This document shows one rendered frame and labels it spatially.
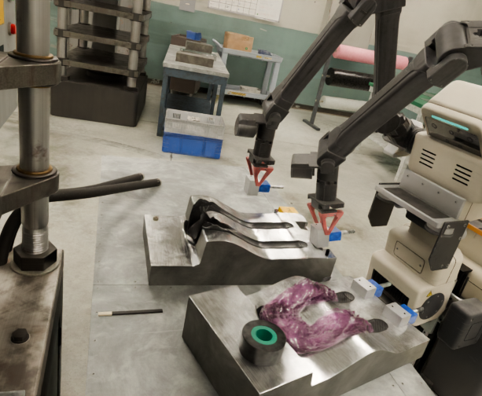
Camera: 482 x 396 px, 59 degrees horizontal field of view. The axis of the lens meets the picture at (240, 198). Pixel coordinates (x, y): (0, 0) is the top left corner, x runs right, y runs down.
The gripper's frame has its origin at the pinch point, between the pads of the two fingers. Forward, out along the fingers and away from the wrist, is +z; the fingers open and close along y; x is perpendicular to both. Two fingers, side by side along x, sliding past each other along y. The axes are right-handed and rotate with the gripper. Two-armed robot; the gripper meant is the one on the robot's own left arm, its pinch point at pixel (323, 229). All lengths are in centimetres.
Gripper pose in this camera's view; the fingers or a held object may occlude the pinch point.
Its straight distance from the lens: 122.8
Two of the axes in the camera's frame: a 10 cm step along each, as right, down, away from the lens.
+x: 9.6, -0.8, 2.6
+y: 2.7, 3.1, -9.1
